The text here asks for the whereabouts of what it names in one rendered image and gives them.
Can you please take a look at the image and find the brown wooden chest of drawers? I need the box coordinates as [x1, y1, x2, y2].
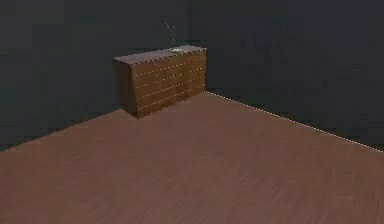
[112, 44, 208, 120]

